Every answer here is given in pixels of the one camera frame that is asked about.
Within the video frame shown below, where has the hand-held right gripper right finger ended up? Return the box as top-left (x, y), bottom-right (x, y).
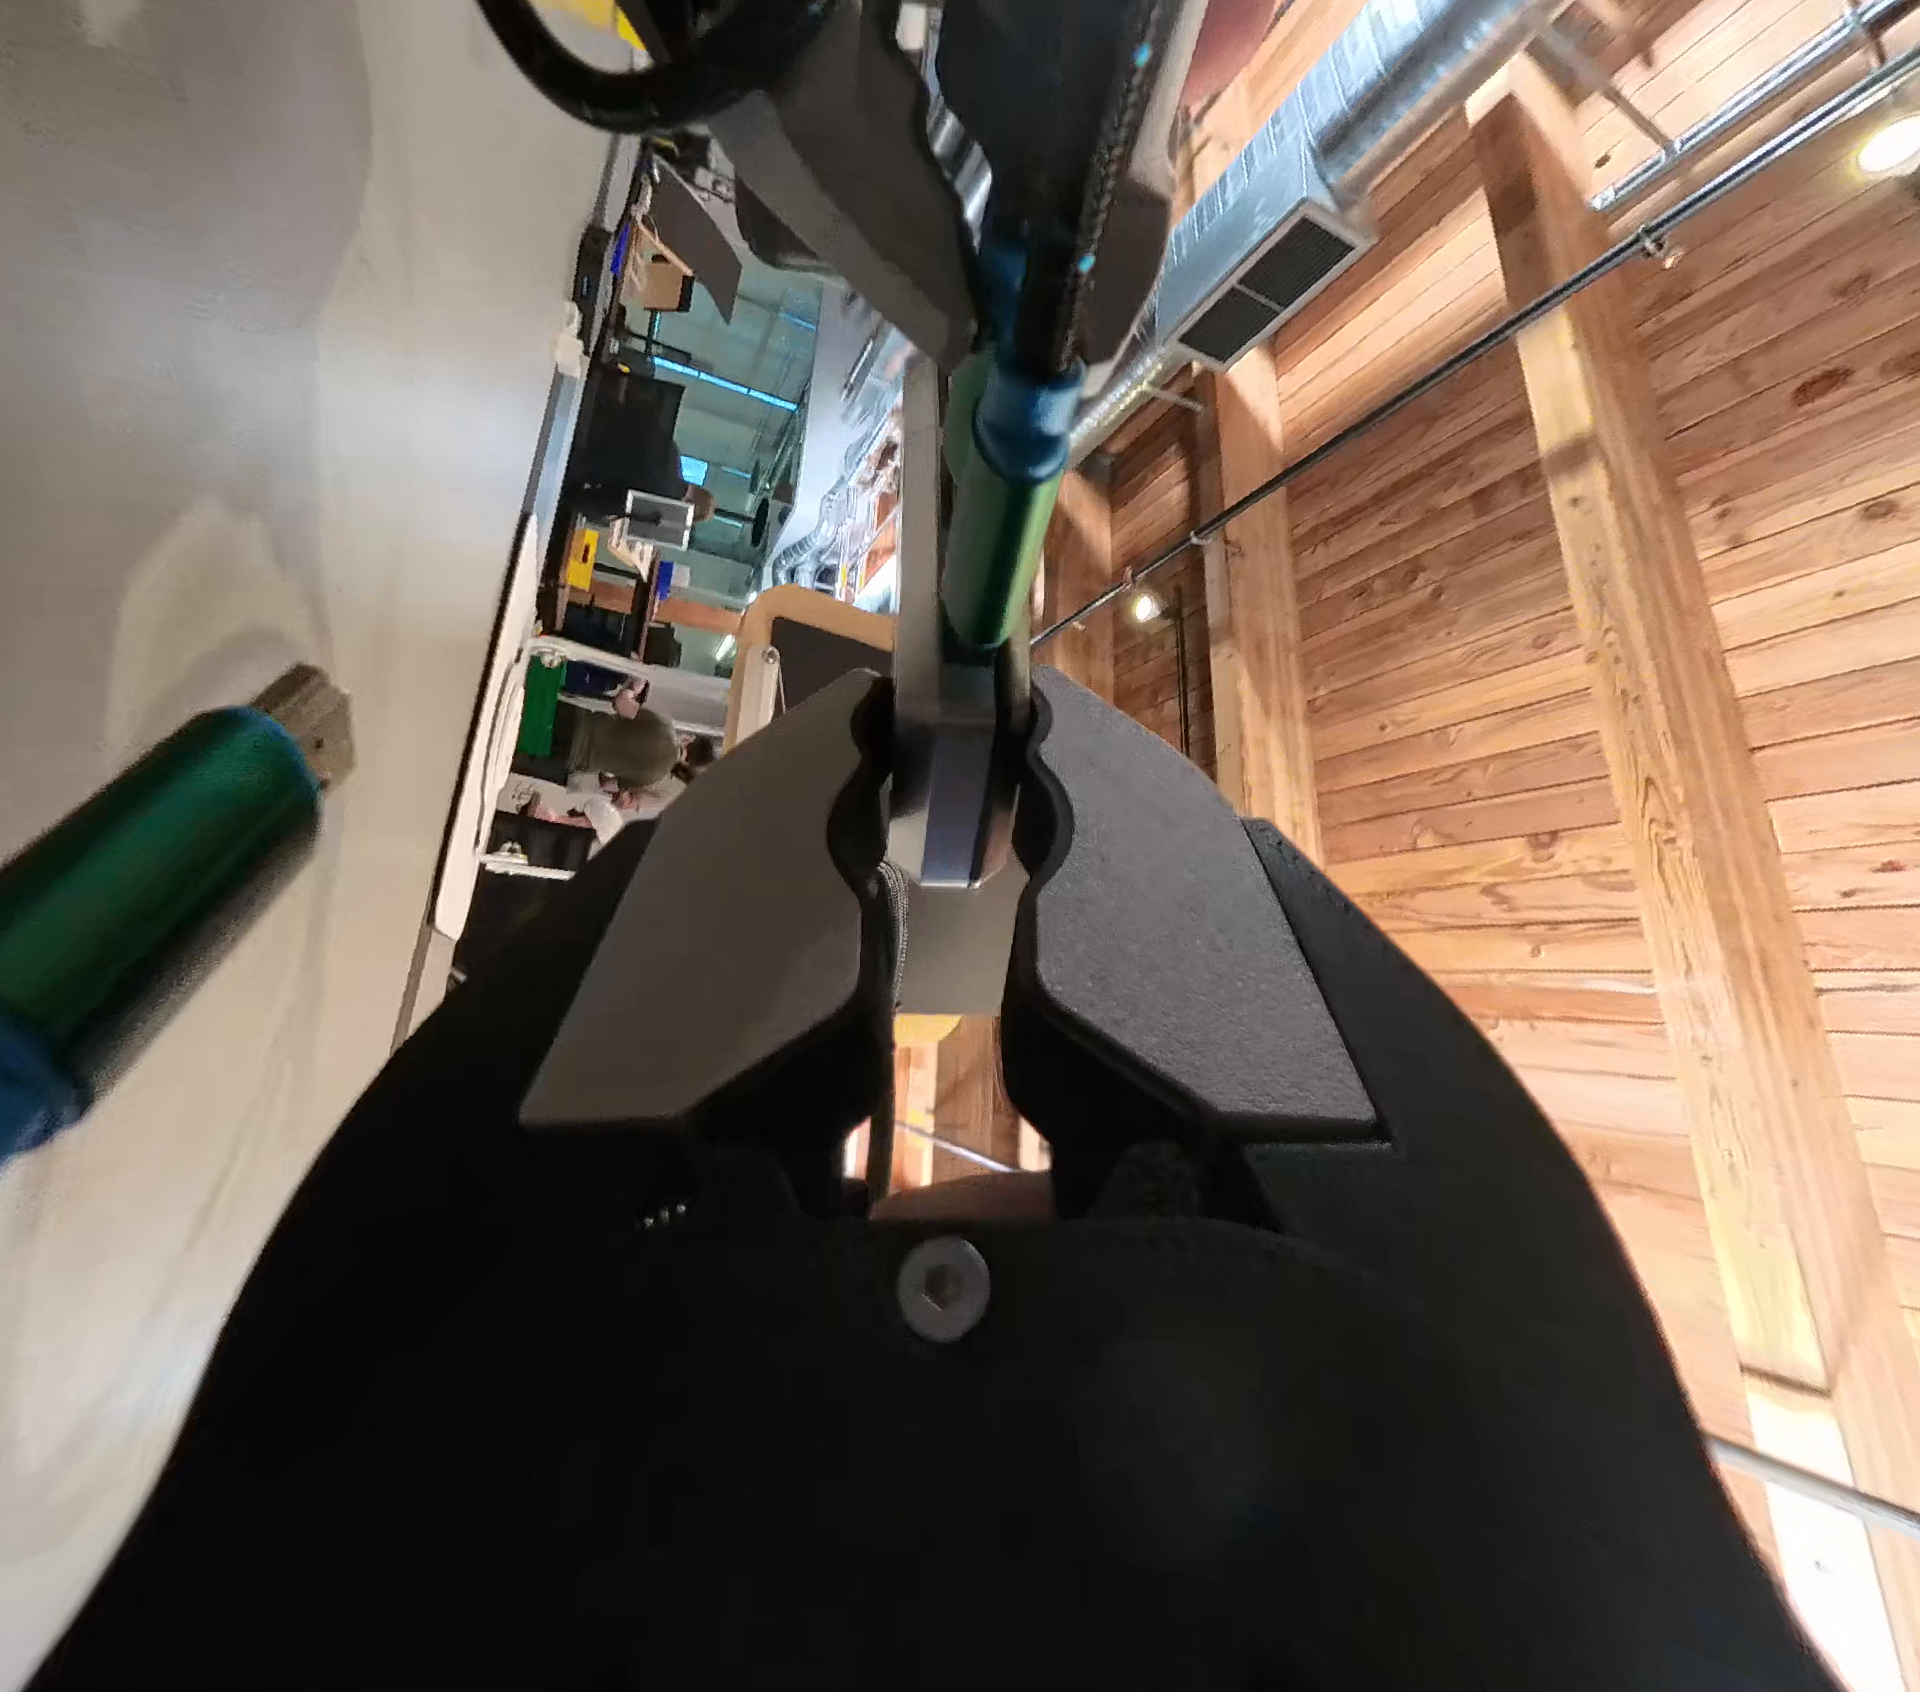
top-left (995, 666), bottom-right (1386, 1141)

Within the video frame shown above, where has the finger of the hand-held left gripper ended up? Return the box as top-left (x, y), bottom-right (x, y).
top-left (659, 0), bottom-right (999, 372)
top-left (932, 0), bottom-right (1279, 372)

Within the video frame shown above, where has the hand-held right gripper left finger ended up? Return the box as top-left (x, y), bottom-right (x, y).
top-left (516, 666), bottom-right (901, 1132)

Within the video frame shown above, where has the grey usb hub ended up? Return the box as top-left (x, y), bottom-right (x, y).
top-left (884, 355), bottom-right (1038, 1019)

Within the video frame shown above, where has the wooden framed black panel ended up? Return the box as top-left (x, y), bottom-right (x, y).
top-left (726, 585), bottom-right (901, 751)

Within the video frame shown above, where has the grey vent grille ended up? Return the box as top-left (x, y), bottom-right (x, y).
top-left (1154, 154), bottom-right (1378, 373)

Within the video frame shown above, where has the black ceiling rod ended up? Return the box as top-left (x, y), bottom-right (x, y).
top-left (1032, 90), bottom-right (1920, 652)

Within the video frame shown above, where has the silver conduit pipe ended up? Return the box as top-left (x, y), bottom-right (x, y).
top-left (1585, 0), bottom-right (1920, 216)

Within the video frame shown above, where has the silver ventilation duct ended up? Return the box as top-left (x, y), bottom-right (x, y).
top-left (1072, 0), bottom-right (1668, 463)

